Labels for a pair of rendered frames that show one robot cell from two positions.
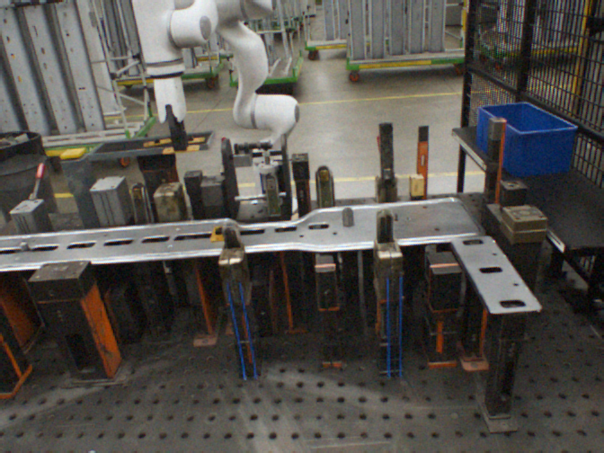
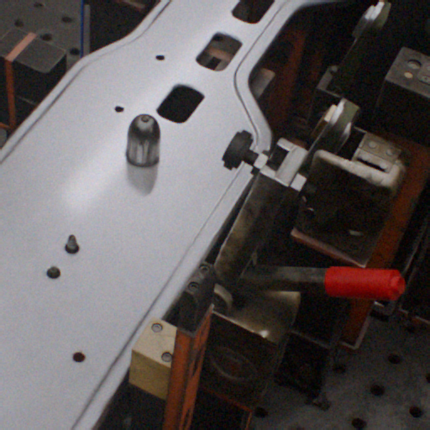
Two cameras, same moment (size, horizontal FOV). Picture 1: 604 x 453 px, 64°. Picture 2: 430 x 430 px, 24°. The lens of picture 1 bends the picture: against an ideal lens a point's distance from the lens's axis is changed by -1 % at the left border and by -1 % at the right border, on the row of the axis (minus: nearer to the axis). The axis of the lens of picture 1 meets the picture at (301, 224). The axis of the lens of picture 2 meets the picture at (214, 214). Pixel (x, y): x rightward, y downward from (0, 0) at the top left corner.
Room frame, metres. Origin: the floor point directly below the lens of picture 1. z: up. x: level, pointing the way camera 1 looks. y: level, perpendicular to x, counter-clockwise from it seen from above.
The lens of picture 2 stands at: (1.38, -0.69, 1.71)
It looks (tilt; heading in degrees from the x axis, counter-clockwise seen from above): 52 degrees down; 106
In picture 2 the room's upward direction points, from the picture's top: 10 degrees clockwise
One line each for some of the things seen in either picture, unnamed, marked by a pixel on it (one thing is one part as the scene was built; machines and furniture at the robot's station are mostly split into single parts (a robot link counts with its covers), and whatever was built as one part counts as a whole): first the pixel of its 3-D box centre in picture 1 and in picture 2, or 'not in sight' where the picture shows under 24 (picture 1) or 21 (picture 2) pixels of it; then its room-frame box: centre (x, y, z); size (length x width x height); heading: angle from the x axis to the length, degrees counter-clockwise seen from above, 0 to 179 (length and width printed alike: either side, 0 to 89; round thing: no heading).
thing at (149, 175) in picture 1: (169, 211); not in sight; (1.49, 0.44, 0.92); 0.10 x 0.08 x 0.45; 88
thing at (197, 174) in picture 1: (204, 232); not in sight; (1.37, 0.31, 0.90); 0.05 x 0.05 x 0.40; 88
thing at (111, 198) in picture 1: (126, 244); not in sight; (1.33, 0.54, 0.90); 0.13 x 0.10 x 0.41; 178
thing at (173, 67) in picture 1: (165, 66); not in sight; (1.13, 0.27, 1.44); 0.09 x 0.08 x 0.03; 1
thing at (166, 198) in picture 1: (180, 245); not in sight; (1.31, 0.37, 0.89); 0.13 x 0.11 x 0.38; 178
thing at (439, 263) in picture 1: (439, 311); not in sight; (0.94, -0.31, 0.84); 0.11 x 0.10 x 0.28; 178
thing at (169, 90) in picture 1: (171, 94); not in sight; (1.13, 0.27, 1.37); 0.10 x 0.07 x 0.11; 1
